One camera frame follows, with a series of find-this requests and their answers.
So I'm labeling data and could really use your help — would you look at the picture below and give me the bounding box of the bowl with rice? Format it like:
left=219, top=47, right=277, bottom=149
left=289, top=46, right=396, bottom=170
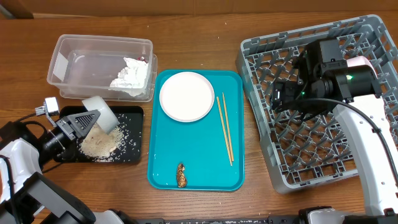
left=82, top=96, right=119, bottom=134

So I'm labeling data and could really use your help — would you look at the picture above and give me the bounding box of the white napkin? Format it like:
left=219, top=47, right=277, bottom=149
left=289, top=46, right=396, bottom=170
left=110, top=57, right=149, bottom=97

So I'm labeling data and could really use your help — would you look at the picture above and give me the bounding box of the red silver foil wrapper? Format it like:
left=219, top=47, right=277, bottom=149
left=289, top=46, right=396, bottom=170
left=137, top=57, right=147, bottom=62

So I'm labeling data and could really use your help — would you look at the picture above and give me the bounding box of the brown food scrap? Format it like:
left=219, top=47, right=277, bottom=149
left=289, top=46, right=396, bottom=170
left=177, top=163, right=187, bottom=188

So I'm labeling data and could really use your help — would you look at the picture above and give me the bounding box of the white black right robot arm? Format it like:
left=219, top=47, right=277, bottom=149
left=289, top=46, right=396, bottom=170
left=271, top=56, right=397, bottom=223

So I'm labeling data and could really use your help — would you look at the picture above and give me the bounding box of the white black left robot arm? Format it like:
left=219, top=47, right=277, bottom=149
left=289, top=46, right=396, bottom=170
left=1, top=110, right=100, bottom=223

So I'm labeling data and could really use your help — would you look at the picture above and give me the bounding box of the spilled rice pile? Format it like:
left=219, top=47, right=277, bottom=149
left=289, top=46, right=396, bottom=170
left=79, top=124, right=124, bottom=159

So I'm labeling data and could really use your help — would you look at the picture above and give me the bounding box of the black plastic tray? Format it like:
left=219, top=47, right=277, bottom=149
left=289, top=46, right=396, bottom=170
left=66, top=106, right=144, bottom=163

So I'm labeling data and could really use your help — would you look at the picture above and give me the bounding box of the clear plastic bin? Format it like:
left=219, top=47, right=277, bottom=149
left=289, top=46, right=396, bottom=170
left=47, top=34, right=157, bottom=102

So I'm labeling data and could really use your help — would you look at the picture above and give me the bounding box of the grey plastic dish rack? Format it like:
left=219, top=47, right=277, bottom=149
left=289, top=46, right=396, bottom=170
left=236, top=14, right=397, bottom=194

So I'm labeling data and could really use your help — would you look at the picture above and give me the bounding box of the left wooden chopstick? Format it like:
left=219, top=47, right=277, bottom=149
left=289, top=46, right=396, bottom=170
left=216, top=96, right=233, bottom=167

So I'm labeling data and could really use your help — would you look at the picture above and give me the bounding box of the teal plastic tray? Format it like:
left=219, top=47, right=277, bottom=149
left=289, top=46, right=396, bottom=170
left=147, top=70, right=245, bottom=191

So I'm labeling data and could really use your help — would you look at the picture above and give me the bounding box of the white round plate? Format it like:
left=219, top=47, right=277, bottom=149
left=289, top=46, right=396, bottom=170
left=159, top=72, right=215, bottom=123

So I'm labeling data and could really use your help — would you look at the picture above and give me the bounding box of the black rail at table edge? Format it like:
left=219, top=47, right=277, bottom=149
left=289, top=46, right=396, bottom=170
left=132, top=215, right=305, bottom=224

